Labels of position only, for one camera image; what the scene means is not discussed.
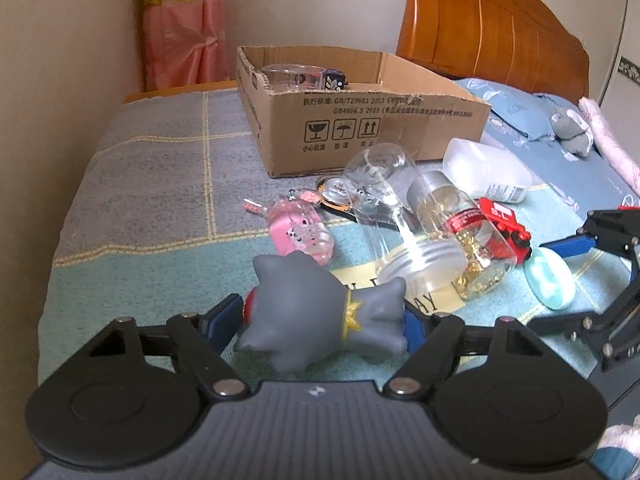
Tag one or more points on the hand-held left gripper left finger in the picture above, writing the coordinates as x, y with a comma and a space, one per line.
223, 320

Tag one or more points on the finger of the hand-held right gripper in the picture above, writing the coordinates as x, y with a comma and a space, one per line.
575, 322
565, 246

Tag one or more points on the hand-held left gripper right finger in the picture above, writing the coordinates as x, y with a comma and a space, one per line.
417, 332

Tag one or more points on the light blue oval case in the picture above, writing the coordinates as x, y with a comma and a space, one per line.
550, 277

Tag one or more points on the red toy truck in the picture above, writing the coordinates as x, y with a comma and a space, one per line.
505, 225

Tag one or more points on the grey plush ghost toy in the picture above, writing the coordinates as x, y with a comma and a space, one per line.
310, 305

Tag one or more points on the white plastic container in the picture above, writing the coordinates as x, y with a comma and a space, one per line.
487, 167

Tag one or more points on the large clear plastic jar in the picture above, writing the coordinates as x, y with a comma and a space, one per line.
395, 220

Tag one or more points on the capsule bottle with silver cap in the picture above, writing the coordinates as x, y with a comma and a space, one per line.
450, 220

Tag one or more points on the cardboard box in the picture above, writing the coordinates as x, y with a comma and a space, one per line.
380, 120

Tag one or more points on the pink rolled cloth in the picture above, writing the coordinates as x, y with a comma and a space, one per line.
612, 140

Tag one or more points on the white fluffy cloth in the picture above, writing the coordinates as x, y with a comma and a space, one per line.
622, 442

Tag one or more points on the blue pillow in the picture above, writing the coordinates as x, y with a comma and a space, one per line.
530, 115

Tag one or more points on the checked blanket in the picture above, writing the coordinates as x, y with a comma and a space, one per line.
150, 185

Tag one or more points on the wooden headboard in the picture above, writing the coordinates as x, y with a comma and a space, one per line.
490, 20

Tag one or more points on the small clear jar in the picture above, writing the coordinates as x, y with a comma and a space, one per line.
292, 77

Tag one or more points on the dark blue toy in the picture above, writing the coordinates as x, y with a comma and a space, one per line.
334, 79

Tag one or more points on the pink curtain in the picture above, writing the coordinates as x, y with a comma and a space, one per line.
180, 25

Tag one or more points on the wooden bed frame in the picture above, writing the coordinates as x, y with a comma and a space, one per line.
170, 91

